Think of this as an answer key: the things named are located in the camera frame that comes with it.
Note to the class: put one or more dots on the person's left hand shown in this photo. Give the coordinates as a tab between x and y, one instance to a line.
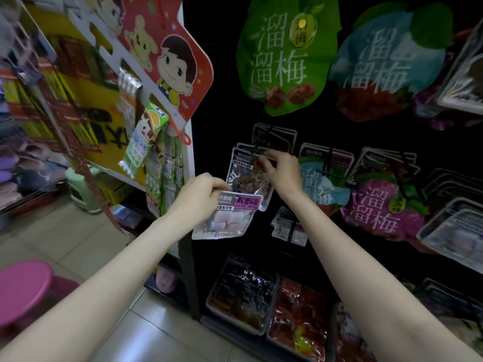
196	201

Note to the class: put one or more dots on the person's right hand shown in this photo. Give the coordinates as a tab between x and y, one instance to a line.
285	175

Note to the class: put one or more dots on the clear pink marshmallow packet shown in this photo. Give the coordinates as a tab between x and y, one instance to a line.
226	221

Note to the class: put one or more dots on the small teal round snack bag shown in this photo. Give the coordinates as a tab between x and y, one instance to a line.
324	188

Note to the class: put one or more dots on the small clear purple-label pouch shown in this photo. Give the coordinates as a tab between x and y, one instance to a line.
288	228

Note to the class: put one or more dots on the large green round snack bag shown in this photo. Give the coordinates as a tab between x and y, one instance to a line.
283	56

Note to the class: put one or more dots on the large teal round snack bag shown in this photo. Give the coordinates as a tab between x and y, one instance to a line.
389	64

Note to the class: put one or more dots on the row of small clear pouches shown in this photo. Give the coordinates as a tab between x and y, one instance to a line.
445	297

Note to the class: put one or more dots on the large clear dark-candy snack bag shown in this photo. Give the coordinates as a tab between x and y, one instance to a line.
464	75

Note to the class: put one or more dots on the person's left forearm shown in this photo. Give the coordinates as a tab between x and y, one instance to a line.
90	297

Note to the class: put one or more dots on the person's right forearm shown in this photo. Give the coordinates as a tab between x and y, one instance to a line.
370	282

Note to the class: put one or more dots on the red cartoon display card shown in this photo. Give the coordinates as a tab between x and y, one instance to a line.
162	49

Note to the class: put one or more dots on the small pink floor object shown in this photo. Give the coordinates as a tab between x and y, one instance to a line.
166	279

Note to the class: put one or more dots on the bunch of hanging candy sticks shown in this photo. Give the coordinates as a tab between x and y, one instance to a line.
147	132

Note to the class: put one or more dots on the clear tray of dark candies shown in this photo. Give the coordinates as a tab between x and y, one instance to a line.
241	294

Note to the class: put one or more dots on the green plastic stool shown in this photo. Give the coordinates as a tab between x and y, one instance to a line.
87	190

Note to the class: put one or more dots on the red patterned hanging strip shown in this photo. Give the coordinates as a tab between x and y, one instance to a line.
72	132

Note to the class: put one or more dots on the clear tray of red candies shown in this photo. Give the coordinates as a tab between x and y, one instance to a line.
298	324

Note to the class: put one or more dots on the yellow poster board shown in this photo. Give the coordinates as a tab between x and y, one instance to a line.
83	101

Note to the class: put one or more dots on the row of pastel slippers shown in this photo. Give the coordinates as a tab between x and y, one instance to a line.
22	169

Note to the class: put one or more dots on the clear tray of mixed candies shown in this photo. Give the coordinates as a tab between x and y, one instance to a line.
355	343

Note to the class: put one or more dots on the pink plastic stool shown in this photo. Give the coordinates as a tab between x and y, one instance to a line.
26	290

